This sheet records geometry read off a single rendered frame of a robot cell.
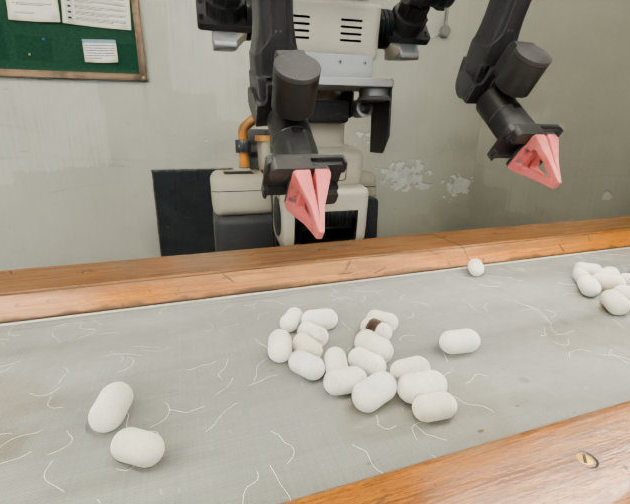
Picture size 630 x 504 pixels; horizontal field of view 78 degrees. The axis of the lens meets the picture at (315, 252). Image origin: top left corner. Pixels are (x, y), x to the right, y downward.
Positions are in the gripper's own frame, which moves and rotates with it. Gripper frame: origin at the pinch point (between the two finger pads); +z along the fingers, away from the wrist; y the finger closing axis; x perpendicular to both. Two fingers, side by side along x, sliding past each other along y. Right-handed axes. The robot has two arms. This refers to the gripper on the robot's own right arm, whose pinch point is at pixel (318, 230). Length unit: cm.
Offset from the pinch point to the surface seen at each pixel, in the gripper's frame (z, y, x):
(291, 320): 11.2, -5.9, -1.3
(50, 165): -146, -80, 132
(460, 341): 17.5, 6.7, -7.0
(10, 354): 9.2, -30.0, 2.9
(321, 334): 13.8, -4.1, -3.6
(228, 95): -167, 12, 100
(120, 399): 17.3, -19.5, -6.6
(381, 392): 20.6, -2.9, -9.6
